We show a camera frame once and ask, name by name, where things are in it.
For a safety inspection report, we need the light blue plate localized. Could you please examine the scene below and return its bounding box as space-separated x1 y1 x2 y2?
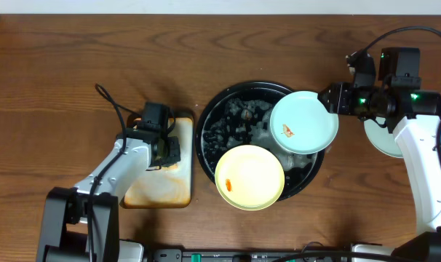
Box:
269 91 339 154
364 117 402 159

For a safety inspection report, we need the light blue plate top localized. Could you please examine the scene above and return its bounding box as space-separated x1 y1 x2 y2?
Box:
364 117 402 159

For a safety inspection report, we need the orange green scrub sponge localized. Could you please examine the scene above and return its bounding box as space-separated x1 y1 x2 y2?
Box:
160 164 179 171

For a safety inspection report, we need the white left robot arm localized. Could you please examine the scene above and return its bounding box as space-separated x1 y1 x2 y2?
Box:
36 128 180 261

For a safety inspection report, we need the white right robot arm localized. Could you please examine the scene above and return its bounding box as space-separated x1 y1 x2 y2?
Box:
318 47 441 261

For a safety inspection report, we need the rectangular soapy black tray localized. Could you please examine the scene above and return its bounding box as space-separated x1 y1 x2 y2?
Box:
121 113 194 209

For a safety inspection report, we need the round black tray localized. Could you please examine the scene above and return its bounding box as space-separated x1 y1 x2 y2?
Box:
195 82 325 201

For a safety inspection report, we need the yellow plate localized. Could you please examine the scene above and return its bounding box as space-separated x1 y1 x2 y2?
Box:
215 145 285 211

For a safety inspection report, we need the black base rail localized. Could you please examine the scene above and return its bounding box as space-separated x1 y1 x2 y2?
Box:
143 242 421 262

